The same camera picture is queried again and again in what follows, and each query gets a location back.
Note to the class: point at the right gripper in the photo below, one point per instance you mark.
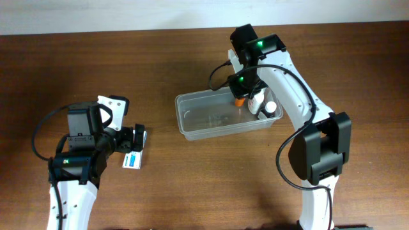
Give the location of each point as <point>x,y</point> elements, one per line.
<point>248,94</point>

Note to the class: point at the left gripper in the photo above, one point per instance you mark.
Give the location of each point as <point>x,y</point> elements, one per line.
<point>138,137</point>

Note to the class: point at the orange tube white cap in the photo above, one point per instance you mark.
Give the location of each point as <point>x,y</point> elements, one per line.
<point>239,102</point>

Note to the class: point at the white spray bottle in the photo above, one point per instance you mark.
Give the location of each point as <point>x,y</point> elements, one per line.
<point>255,103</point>

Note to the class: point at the dark bottle white cap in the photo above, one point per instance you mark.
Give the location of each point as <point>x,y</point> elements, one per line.
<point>269,109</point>

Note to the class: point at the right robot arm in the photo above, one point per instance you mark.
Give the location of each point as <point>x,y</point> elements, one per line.
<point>320,145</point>

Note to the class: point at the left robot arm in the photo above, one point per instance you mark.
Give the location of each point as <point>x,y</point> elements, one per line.
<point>95,133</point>

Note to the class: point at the clear plastic container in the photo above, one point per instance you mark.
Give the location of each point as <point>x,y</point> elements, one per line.
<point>206,114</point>

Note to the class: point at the white Panadol box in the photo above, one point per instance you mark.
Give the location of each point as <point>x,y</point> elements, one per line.
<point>133,159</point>

